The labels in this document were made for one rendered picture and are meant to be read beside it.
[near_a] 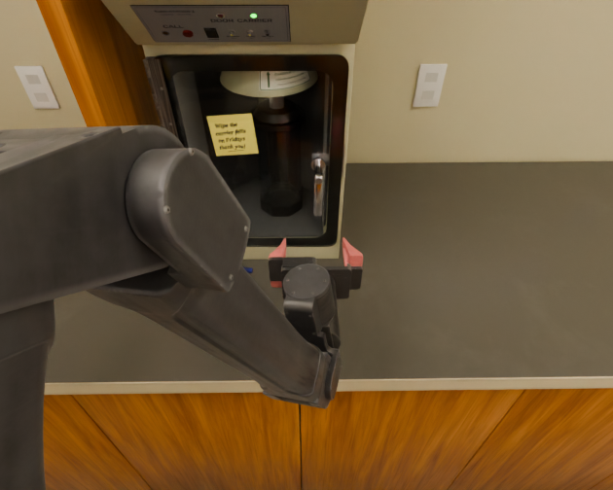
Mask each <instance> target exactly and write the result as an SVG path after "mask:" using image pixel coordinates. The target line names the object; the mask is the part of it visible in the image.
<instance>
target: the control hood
mask: <svg viewBox="0 0 613 490"><path fill-rule="evenodd" d="M101 1H102V2H103V4H104V5H105V6H106V7H107V9H108V10H109V11H110V12H111V14H112V15H113V16H114V17H115V19H116V20H117V21H118V22H119V24H120V25H121V26H122V27H123V29H124V30H125V31H126V33H127V34H128V35H129V36H130V38H131V39H132V40H133V41H134V43H136V45H268V44H356V42H358V39H359V35H360V31H361V27H362V23H363V19H364V15H365V13H366V9H367V5H368V1H369V0H101ZM130 5H289V18H290V35H291V42H164V43H156V42H155V41H154V39H153V38H152V36H151V35H150V33H149V32H148V30H147V29H146V28H145V26H144V25H143V23H142V22H141V20H140V19H139V18H138V16H137V15H136V13H135V12H134V10H133V9H132V8H131V6H130Z"/></svg>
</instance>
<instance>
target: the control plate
mask: <svg viewBox="0 0 613 490"><path fill-rule="evenodd" d="M130 6H131V8H132V9H133V10H134V12H135V13H136V15H137V16H138V18H139V19H140V20H141V22H142V23H143V25H144V26H145V28H146V29H147V30H148V32H149V33H150V35H151V36H152V38H153V39H154V41H155V42H156V43H164V42H291V35H290V18H289V5H130ZM252 13H254V14H257V15H258V17H256V18H252V17H250V14H252ZM217 14H223V15H224V16H225V17H223V18H218V17H216V15H217ZM203 28H216V30H217V33H218V35H219V38H207V36H206V33H205V31H204V29H203ZM184 30H190V31H192V32H193V33H194V36H193V37H190V38H189V37H185V36H184V35H183V31H184ZM230 30H233V31H234V32H235V34H234V36H231V34H230V33H229V31H230ZM247 30H252V31H253V33H252V34H251V36H248V34H247V32H246V31H247ZM265 30H269V31H270V35H269V36H267V35H266V33H265ZM162 31H167V32H169V35H163V34H162Z"/></svg>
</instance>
